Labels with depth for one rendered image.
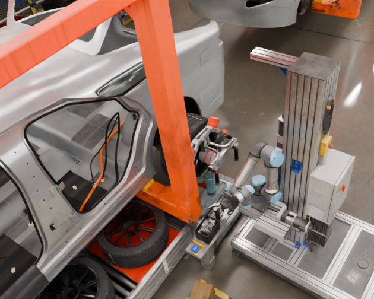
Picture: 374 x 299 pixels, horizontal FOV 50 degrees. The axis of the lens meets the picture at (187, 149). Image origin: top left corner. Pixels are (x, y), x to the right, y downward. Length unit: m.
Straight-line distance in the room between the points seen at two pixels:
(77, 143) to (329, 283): 2.58
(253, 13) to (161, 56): 3.33
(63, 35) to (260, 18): 4.05
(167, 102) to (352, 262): 2.20
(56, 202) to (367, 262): 2.62
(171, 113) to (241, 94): 3.22
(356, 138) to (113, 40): 3.23
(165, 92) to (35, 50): 1.01
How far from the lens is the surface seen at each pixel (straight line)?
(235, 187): 3.05
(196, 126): 3.58
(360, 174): 4.86
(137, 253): 3.64
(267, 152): 2.91
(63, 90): 2.98
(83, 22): 2.06
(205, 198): 4.23
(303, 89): 2.70
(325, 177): 3.08
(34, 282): 3.29
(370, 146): 5.21
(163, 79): 2.58
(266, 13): 5.70
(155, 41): 2.45
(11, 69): 1.87
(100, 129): 4.03
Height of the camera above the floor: 3.49
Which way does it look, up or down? 43 degrees down
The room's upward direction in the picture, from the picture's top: 10 degrees counter-clockwise
